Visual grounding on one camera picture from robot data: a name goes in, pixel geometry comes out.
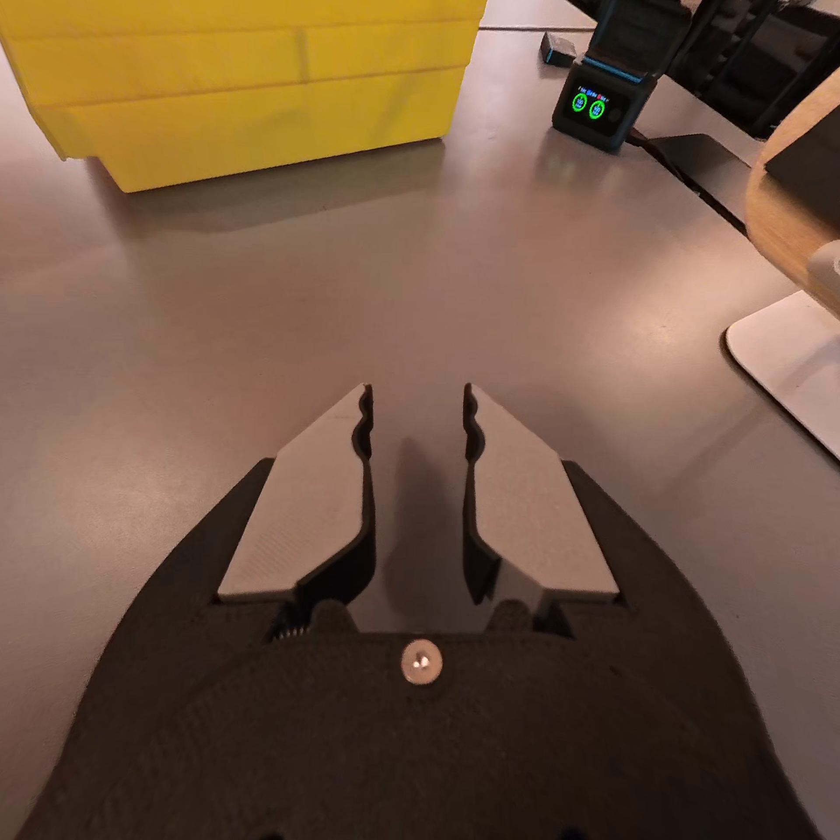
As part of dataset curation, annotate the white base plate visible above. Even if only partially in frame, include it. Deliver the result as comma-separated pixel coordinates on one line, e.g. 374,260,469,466
724,289,840,462

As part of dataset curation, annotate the black battery charger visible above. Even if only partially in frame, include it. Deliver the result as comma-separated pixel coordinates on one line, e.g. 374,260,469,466
551,0,691,154

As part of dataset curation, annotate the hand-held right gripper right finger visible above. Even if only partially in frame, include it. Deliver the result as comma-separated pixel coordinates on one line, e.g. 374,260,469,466
461,382,622,616

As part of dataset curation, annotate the wooden board stand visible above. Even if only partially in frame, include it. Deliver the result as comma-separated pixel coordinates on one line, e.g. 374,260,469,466
747,84,840,311

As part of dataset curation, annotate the yellow plastic bin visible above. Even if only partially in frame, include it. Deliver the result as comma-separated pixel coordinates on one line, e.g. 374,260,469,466
0,0,488,195

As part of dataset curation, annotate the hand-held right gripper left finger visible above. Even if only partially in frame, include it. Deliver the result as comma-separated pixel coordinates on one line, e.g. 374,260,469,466
217,382,378,605

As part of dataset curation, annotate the small black box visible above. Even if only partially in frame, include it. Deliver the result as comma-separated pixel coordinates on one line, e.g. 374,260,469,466
540,31,580,67

